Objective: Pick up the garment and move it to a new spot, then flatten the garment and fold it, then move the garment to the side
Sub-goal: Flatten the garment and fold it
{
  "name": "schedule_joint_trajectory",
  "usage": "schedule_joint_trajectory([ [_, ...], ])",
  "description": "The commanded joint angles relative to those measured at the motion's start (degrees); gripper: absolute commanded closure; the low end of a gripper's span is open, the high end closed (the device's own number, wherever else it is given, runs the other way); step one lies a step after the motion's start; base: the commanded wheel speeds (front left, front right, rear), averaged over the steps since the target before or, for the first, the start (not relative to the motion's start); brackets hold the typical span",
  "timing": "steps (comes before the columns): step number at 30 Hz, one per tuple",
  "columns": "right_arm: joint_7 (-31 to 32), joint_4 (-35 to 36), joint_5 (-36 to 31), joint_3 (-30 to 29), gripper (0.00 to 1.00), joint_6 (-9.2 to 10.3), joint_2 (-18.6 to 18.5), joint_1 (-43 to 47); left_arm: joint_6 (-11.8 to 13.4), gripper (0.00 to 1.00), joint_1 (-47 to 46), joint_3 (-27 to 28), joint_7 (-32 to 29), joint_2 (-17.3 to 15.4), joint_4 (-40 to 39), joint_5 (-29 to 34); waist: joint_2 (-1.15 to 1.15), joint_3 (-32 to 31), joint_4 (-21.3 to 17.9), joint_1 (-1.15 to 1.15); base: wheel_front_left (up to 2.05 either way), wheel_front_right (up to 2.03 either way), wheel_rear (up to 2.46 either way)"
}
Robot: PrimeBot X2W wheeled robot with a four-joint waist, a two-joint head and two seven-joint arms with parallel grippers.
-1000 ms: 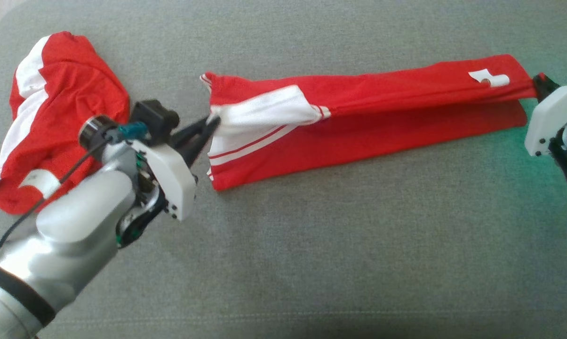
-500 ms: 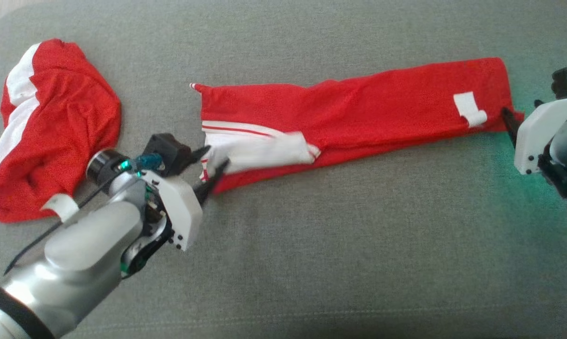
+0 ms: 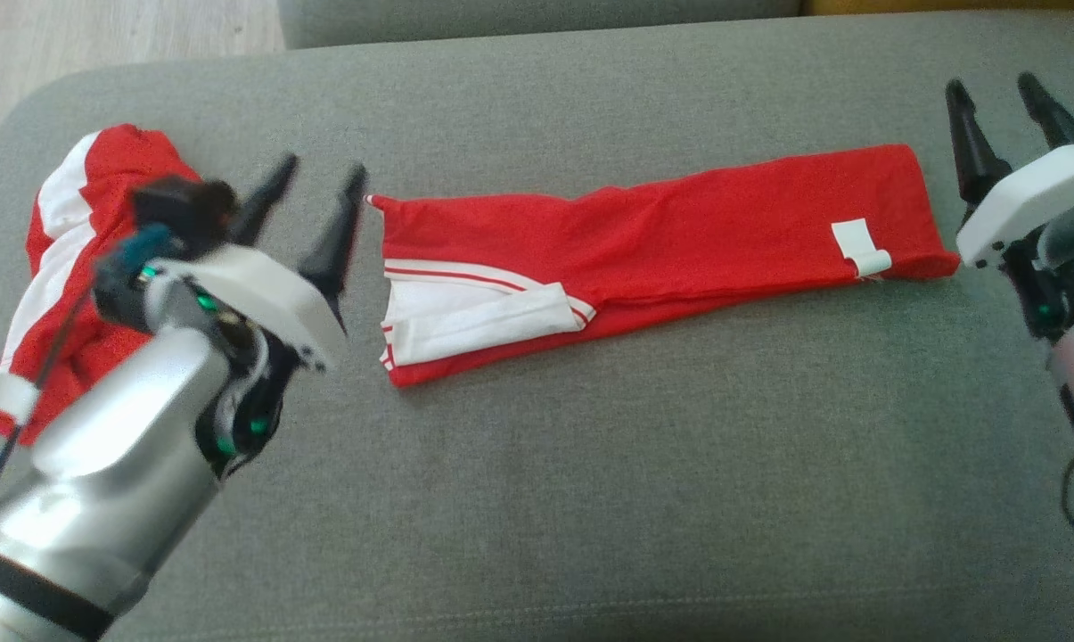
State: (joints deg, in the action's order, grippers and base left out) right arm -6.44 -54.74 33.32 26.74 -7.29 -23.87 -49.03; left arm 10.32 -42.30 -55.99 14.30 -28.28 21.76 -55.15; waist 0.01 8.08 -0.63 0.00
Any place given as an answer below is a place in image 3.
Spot left cable with blue plug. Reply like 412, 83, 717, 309
0, 223, 176, 518

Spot red Bulls basketball jersey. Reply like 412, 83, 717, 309
365, 143, 961, 389

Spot grey sofa seat cushion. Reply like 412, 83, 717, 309
0, 11, 1074, 642

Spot red shorts with white stripe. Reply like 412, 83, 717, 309
0, 123, 206, 447

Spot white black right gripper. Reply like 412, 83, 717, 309
945, 71, 1074, 342

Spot grey sofa back cushion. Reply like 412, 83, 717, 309
276, 0, 805, 50

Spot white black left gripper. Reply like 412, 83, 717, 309
153, 153, 368, 473

